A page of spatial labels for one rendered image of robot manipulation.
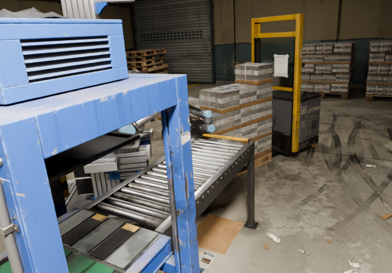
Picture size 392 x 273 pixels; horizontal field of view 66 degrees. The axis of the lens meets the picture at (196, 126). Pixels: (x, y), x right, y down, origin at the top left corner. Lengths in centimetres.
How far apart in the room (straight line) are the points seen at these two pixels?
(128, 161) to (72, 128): 194
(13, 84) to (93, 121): 21
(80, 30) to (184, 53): 1015
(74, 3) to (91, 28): 172
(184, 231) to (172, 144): 38
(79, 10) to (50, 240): 217
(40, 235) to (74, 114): 27
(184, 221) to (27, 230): 70
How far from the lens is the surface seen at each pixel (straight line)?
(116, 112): 84
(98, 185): 303
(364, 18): 950
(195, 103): 308
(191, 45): 1090
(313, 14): 962
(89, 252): 152
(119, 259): 143
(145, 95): 93
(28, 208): 72
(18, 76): 88
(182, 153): 114
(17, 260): 79
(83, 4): 274
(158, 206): 174
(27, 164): 70
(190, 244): 135
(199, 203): 179
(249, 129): 373
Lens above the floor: 169
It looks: 17 degrees down
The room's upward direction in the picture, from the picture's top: 4 degrees counter-clockwise
